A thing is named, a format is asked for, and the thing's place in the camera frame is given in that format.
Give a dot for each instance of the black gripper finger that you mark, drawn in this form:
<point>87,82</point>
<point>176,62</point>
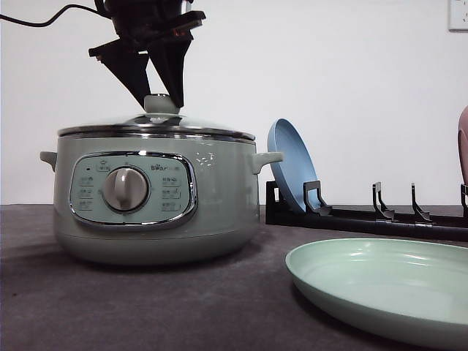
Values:
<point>128,65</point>
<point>168,62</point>

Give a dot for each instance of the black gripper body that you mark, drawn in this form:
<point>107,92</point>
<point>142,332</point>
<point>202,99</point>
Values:
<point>150,23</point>

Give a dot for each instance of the glass steamer lid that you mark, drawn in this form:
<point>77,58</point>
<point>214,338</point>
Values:
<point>161,119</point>

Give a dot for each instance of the green plate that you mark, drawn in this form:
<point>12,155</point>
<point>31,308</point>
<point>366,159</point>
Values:
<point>417,288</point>

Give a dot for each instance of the green electric steamer pot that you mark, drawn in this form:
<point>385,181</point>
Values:
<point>156,200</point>

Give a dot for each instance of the blue plate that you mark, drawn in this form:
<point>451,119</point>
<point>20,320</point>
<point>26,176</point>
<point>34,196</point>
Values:
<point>298,164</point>

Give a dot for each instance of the black plate rack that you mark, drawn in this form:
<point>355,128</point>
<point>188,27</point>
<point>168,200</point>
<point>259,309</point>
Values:
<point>317,211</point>

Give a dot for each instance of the pink plate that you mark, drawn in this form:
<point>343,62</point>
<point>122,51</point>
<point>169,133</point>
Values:
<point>463,145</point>

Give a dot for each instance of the dark grey table mat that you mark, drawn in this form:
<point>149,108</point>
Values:
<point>54,299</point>

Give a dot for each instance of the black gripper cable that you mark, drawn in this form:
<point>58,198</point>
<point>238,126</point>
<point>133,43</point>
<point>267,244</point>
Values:
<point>55,15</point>

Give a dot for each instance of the white wall socket right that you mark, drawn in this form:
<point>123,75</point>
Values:
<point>458,15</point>

